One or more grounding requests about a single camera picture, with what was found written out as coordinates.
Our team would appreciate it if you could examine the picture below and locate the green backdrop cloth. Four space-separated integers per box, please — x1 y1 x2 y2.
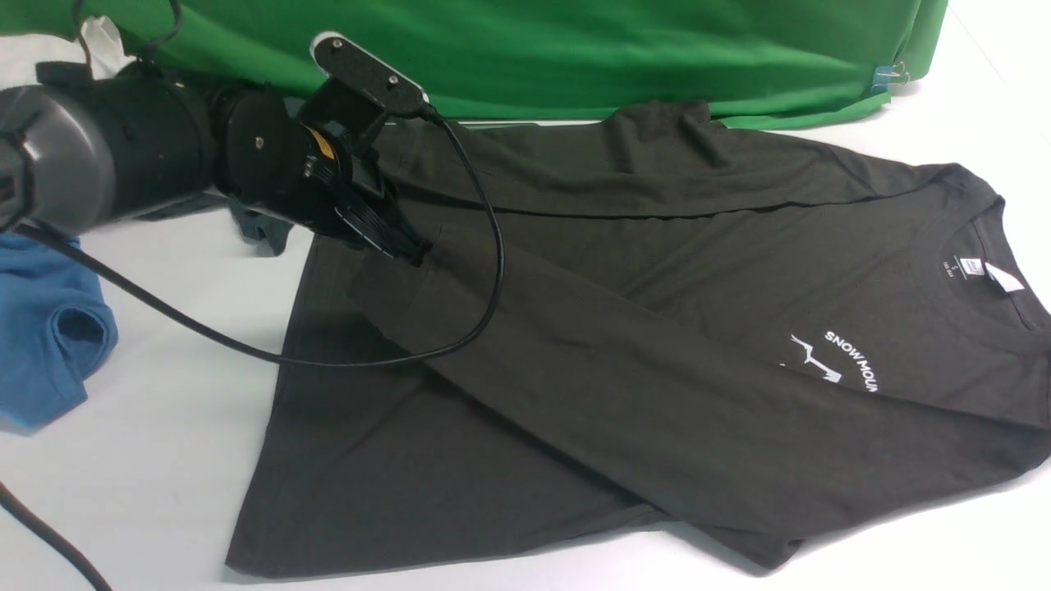
0 0 950 131

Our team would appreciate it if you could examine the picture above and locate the dark gray long-sleeve top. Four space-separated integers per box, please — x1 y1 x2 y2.
225 102 1049 580

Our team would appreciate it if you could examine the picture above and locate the blue binder clip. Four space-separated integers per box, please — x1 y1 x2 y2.
870 61 911 96

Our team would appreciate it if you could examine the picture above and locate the white crumpled garment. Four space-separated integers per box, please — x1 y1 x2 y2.
1 16 135 90

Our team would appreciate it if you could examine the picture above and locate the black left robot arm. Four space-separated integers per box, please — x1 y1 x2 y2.
2 62 431 266

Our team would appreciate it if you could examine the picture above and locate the black left camera cable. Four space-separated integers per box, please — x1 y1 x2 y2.
0 107 506 591

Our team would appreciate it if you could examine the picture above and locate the dark slate crumpled garment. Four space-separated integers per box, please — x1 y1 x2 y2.
135 192 294 258

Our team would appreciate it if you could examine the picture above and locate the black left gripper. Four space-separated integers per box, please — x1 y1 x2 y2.
215 82 432 265

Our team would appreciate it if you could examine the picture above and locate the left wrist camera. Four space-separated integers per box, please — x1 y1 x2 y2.
310 30 431 117

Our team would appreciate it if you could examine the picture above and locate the blue t-shirt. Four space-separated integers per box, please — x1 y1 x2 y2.
1 233 119 433

